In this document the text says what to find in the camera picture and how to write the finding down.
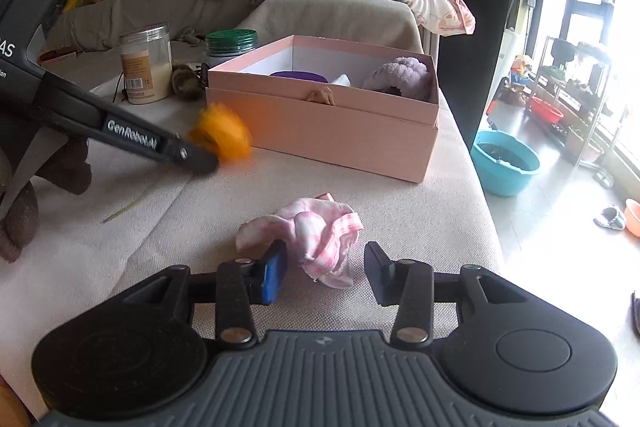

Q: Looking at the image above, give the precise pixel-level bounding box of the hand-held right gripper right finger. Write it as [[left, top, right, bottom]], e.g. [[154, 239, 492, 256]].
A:
[[364, 242, 536, 348]]

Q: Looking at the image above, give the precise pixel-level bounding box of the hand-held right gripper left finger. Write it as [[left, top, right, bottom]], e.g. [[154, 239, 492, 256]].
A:
[[117, 239, 289, 349]]

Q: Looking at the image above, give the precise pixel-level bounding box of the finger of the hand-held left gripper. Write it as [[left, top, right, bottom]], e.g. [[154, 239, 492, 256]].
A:
[[36, 71, 221, 176]]

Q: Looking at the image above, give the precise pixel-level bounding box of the pink checked cloth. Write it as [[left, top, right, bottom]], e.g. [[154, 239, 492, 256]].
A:
[[235, 193, 365, 290]]

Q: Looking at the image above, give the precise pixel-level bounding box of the pink cardboard box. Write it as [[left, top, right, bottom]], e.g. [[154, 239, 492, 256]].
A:
[[206, 34, 441, 184]]

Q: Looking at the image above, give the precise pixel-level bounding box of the purple and pink sponge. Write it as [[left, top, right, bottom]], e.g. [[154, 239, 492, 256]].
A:
[[270, 70, 330, 84]]

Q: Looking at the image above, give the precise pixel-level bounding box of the lilac plush headband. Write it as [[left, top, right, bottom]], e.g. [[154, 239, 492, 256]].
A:
[[361, 56, 435, 100]]

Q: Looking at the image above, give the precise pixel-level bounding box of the clear plastic powder jar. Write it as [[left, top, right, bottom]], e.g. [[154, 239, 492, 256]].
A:
[[120, 23, 173, 104]]

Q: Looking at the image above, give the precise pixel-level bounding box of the brown plush toy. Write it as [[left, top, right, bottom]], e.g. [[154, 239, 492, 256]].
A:
[[170, 63, 207, 100]]

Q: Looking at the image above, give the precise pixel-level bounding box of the green grass blade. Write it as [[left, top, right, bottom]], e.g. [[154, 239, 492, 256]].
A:
[[102, 193, 151, 224]]

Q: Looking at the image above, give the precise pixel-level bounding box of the beige covered sofa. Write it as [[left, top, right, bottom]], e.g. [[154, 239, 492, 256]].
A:
[[42, 0, 261, 58]]

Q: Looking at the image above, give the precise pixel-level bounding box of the green lidded jar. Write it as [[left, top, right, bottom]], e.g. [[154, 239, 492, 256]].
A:
[[202, 29, 259, 68]]

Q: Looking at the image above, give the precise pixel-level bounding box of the blue plastic basin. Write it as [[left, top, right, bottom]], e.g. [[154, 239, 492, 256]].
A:
[[471, 130, 542, 198]]

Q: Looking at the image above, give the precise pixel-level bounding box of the beige cloth covered chair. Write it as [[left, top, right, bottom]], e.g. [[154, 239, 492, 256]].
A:
[[234, 0, 423, 58]]

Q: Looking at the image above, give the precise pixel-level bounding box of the red plastic basin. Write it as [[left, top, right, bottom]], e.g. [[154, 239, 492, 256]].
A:
[[529, 96, 565, 125]]

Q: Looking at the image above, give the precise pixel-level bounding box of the grey slipper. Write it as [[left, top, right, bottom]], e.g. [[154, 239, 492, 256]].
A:
[[593, 205, 627, 230]]

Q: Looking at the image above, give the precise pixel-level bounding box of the small orange cup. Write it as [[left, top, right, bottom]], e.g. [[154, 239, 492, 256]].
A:
[[623, 198, 640, 238]]

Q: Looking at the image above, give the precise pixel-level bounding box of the metal shoe rack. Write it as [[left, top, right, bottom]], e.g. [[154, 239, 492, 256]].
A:
[[525, 36, 631, 168]]

